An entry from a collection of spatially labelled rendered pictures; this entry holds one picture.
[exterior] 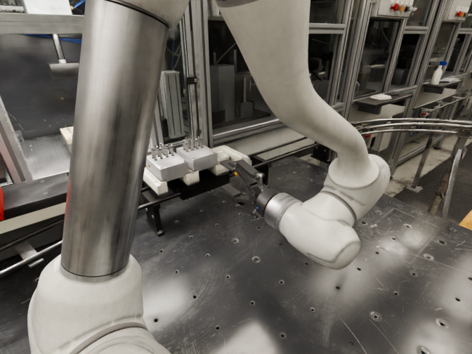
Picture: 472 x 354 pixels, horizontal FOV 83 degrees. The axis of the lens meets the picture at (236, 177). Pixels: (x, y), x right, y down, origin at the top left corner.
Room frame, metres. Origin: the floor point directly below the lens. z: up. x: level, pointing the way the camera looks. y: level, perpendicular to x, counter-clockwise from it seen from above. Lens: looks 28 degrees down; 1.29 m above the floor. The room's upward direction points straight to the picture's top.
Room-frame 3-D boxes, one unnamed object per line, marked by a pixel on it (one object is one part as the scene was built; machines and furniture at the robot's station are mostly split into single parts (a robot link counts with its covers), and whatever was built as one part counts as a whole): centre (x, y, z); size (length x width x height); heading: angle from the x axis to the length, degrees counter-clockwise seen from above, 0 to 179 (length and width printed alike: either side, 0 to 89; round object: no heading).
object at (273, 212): (0.53, -0.12, 0.91); 0.09 x 0.06 x 0.09; 127
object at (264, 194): (0.59, -0.07, 0.91); 0.09 x 0.07 x 0.08; 37
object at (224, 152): (0.87, 0.14, 0.84); 0.36 x 0.14 x 0.10; 128
